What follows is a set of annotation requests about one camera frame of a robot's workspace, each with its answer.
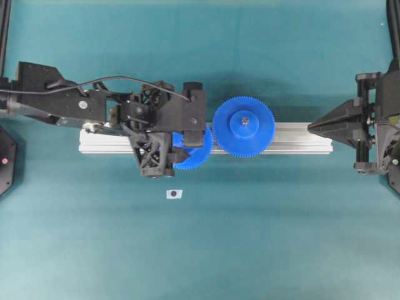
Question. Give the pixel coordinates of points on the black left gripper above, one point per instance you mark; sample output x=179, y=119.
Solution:
x=137, y=111

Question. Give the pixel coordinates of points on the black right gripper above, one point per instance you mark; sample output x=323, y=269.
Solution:
x=377, y=150

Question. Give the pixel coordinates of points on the small blue plastic gear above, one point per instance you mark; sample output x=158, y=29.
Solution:
x=197, y=156

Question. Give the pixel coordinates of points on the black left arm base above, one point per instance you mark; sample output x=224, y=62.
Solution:
x=9, y=150

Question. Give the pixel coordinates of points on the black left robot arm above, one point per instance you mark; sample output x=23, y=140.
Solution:
x=42, y=93

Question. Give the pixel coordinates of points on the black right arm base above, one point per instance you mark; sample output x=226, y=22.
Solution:
x=393, y=179

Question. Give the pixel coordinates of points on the large blue plastic gear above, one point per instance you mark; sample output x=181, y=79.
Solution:
x=243, y=126

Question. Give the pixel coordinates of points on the white marker sticker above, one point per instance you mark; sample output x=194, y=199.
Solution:
x=174, y=194

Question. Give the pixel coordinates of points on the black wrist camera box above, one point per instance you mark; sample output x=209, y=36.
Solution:
x=185, y=116

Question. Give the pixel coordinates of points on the silver aluminium extrusion rail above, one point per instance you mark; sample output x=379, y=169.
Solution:
x=290, y=138

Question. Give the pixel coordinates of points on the right black frame post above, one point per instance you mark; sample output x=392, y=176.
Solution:
x=392, y=11

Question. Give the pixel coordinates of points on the black frame post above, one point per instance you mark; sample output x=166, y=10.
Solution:
x=392, y=11
x=4, y=28

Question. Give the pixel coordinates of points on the left black frame post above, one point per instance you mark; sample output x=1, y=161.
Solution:
x=4, y=28

